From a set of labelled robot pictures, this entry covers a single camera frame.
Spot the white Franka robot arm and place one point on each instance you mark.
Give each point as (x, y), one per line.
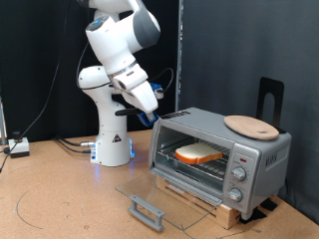
(109, 139)

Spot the silver oven knob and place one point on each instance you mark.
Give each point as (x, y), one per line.
(239, 173)
(235, 194)

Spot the black metal bookend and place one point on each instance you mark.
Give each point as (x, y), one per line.
(264, 86)

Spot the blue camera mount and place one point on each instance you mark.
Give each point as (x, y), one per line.
(154, 87)

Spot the black foam pad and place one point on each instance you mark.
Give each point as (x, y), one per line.
(254, 215)
(269, 204)

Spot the black backdrop curtain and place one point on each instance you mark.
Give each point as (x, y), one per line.
(33, 49)

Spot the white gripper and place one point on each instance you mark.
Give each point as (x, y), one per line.
(143, 94)

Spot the white bread slice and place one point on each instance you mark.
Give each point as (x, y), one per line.
(197, 152)

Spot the tall metal pole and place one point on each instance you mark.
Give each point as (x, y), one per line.
(179, 49)

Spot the silver toaster oven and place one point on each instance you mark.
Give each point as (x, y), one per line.
(265, 159)

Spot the slatted wooden block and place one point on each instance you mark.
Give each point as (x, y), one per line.
(229, 215)

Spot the round wooden cutting board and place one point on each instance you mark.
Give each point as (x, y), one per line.
(252, 127)

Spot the short metal frame post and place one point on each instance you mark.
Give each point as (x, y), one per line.
(2, 122)

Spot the white emergency stop box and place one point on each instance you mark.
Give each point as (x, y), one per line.
(19, 146)

